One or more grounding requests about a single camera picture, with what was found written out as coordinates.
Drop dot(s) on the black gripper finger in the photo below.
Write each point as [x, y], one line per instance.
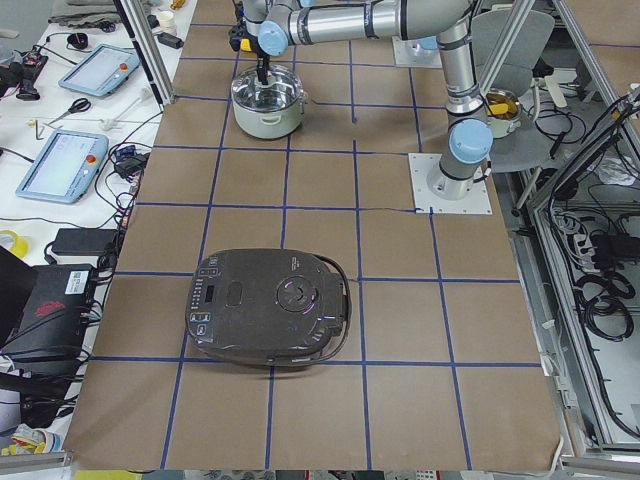
[262, 80]

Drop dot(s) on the glass pot lid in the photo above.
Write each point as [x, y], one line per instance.
[283, 89]

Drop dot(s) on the yellow toy corn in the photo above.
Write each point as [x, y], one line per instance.
[245, 45]

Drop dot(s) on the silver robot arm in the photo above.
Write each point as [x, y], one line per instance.
[424, 33]

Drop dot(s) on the pale green electric pot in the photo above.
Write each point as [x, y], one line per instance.
[270, 125]

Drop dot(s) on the white paper cup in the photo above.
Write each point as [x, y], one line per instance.
[167, 22]

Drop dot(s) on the far blue teach pendant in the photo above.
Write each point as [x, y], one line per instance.
[102, 72]

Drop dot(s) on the blue teach pendant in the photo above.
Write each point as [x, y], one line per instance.
[65, 167]
[102, 72]

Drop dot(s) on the near blue teach pendant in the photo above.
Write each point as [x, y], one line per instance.
[65, 167]

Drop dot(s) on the black rice cooker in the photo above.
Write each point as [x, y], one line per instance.
[269, 307]

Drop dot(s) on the steel bowl on chair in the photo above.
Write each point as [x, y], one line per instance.
[504, 113]

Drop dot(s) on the black power adapter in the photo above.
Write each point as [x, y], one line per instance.
[83, 242]

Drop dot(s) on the grey white chair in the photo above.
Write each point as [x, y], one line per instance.
[525, 147]

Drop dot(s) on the yellow tape roll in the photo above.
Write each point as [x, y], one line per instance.
[14, 243]

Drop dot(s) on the black red computer box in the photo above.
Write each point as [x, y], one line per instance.
[49, 336]

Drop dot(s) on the aluminium frame post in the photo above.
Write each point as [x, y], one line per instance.
[137, 27]

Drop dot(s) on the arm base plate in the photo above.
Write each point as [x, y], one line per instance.
[420, 53]
[435, 193]

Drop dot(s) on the black handled scissors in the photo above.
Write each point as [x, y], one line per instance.
[79, 105]

